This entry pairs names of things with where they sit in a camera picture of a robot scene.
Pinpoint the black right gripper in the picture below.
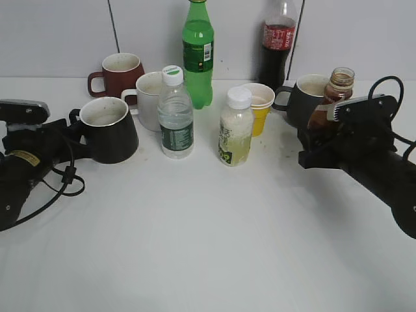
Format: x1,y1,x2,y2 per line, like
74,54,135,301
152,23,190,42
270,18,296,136
298,96,402,171

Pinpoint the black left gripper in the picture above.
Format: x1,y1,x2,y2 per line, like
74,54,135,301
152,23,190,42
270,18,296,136
3,109,92,167

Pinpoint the black flared mug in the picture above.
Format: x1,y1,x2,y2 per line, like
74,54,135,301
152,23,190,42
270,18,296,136
69,97,139,164

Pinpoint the brown coffee bottle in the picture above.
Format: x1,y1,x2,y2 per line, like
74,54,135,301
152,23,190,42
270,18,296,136
307,67,355,130

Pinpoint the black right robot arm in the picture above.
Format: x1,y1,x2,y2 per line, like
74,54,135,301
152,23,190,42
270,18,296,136
298,94,415,238

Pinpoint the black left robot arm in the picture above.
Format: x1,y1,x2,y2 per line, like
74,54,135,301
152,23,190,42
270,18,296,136
1,109,91,231

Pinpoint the yellow paper cup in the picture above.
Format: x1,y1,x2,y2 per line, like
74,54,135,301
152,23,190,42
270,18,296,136
242,83,275,137

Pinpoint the dark grey mug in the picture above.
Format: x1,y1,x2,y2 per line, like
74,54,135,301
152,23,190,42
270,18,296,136
272,74,329,130

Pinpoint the white mug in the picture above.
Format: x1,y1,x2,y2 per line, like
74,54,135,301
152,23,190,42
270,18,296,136
121,71,163,132

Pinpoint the dark red mug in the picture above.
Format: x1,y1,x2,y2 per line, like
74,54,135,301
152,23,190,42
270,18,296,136
87,53,145,98

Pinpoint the clear water bottle green label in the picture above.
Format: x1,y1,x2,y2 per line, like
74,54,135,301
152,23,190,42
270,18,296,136
157,65,194,159

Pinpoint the milky juice bottle white cap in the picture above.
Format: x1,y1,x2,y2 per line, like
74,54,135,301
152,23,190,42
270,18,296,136
218,86,254,167

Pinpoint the cola bottle red label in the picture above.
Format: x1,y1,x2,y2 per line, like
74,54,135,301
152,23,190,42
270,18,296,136
258,0,297,90

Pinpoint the green soda bottle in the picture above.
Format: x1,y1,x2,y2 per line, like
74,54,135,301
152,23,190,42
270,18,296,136
182,1,215,109

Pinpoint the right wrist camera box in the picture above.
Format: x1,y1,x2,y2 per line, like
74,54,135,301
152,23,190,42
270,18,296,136
327,94,394,123

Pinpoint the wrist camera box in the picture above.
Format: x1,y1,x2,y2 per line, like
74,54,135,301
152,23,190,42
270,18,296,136
1,99,50,132
327,94,394,123

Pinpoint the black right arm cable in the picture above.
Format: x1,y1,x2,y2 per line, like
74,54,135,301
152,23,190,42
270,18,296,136
367,75,416,162

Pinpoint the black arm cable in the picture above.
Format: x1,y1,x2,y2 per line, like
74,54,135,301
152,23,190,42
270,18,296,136
367,75,416,162
0,135,86,228

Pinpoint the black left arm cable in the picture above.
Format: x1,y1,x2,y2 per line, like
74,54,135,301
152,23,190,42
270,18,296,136
0,135,86,228

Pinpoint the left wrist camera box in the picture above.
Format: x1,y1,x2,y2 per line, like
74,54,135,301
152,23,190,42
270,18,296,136
1,99,50,132

